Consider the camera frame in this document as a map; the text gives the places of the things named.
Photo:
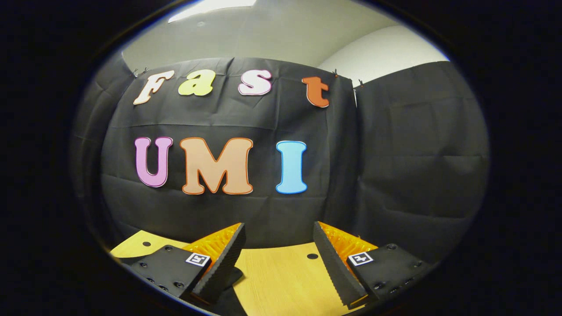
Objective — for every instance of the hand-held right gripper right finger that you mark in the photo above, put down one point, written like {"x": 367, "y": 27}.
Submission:
{"x": 336, "y": 267}

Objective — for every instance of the black backdrop cloth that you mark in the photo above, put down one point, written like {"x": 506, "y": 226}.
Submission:
{"x": 263, "y": 123}

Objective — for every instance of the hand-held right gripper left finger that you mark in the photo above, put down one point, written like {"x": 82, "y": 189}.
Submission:
{"x": 224, "y": 265}

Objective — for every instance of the black button-up jacket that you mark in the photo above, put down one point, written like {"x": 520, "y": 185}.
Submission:
{"x": 230, "y": 303}

